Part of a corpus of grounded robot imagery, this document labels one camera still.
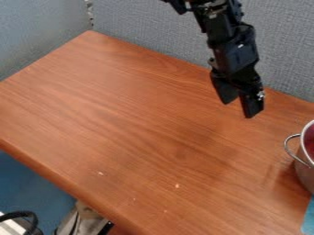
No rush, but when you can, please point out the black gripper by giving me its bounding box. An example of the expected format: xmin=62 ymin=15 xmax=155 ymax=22
xmin=206 ymin=23 xmax=265 ymax=118

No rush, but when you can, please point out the metal pot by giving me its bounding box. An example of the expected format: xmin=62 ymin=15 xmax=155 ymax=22
xmin=283 ymin=119 xmax=314 ymax=195

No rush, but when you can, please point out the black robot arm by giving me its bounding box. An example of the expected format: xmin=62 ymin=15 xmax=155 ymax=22
xmin=162 ymin=0 xmax=265 ymax=118

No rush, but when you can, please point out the red object in pot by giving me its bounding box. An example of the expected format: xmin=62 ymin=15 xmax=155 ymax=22
xmin=305 ymin=124 xmax=314 ymax=161

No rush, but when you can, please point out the metal table leg bracket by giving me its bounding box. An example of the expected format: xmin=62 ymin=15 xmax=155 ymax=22
xmin=52 ymin=201 xmax=114 ymax=235

